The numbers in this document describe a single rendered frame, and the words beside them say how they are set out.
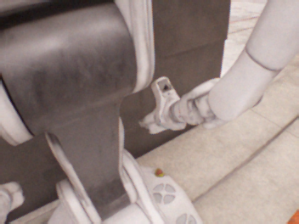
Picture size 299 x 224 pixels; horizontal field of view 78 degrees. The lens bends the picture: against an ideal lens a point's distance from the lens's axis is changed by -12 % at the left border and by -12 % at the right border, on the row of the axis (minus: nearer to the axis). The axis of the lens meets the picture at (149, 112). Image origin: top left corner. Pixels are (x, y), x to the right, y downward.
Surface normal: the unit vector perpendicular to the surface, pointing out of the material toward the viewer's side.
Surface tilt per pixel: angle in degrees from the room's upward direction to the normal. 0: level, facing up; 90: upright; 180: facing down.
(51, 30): 45
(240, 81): 83
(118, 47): 75
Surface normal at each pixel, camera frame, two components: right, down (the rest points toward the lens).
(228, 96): -0.78, 0.30
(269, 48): -0.65, 0.61
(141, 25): 0.56, 0.49
